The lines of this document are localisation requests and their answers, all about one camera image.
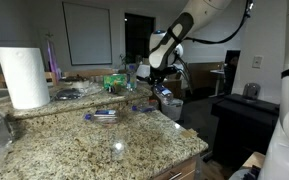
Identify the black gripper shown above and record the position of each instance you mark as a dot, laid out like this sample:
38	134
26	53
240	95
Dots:
162	75

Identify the clear Fiji water bottle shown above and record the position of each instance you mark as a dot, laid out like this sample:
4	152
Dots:
164	92
131	80
105	115
147	109

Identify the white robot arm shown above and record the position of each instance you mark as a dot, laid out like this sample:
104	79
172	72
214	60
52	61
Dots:
200	10

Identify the white bin with clear liner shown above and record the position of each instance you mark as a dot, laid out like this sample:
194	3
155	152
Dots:
172	111

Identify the white covered table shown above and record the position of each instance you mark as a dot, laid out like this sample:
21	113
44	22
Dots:
143	71

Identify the small green plant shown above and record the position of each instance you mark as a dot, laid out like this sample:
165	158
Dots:
125	61

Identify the small brown jar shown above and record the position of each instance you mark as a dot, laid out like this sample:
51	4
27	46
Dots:
116	90

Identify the green tissue box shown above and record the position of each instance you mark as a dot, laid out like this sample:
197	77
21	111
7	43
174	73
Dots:
114	81

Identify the dark glass door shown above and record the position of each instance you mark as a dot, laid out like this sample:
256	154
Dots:
139	36

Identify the tan tape piece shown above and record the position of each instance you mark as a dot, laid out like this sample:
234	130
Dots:
189	133

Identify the white desk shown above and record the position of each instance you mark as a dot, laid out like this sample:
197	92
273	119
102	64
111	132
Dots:
217	71

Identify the wooden table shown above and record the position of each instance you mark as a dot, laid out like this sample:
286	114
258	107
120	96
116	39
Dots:
90	72

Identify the person in dark clothes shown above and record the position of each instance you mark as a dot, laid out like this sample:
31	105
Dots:
232	66

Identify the wooden base cabinet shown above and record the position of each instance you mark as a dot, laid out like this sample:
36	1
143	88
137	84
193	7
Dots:
177	166

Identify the white bowl with dark contents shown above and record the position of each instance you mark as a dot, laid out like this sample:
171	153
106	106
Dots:
75	82

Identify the black cabinet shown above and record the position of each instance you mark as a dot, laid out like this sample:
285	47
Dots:
244	126

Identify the black plastic bowl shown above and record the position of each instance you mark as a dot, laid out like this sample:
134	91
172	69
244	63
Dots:
69	94

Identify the light wooden board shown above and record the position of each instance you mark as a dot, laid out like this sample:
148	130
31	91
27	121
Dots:
254	160

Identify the white paper towel roll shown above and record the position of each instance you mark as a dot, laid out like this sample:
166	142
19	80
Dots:
24	78

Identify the white wall board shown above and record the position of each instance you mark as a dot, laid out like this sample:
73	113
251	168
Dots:
87	33

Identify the white wall switch plate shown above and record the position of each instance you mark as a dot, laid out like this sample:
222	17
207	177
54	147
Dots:
257	62

